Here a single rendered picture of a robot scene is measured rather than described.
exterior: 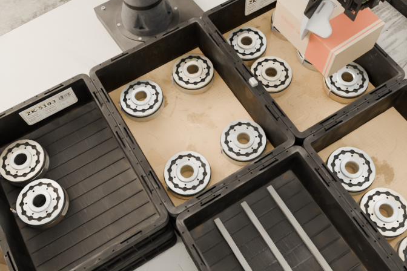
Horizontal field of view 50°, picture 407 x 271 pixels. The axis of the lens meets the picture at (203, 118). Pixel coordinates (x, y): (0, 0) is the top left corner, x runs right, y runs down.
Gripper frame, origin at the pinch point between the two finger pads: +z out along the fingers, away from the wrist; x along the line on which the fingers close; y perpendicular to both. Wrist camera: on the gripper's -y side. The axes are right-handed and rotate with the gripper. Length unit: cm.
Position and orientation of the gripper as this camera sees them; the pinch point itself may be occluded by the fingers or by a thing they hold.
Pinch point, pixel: (327, 19)
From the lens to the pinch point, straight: 87.2
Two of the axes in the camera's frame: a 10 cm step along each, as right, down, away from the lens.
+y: 5.7, 7.2, -3.9
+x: 8.2, -5.2, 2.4
